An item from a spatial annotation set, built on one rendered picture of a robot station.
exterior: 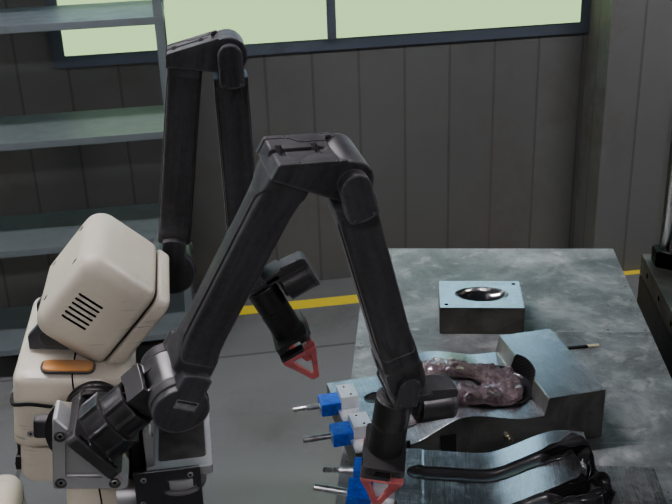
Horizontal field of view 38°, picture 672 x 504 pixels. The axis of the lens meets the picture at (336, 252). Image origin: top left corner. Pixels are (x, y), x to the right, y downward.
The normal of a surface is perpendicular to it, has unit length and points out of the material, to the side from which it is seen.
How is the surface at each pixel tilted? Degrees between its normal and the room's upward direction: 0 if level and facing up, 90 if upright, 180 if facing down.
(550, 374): 0
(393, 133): 90
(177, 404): 102
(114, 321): 90
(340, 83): 90
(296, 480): 0
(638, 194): 90
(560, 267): 0
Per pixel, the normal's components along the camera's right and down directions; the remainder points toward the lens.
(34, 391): 0.16, 0.39
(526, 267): -0.04, -0.91
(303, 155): 0.11, -0.83
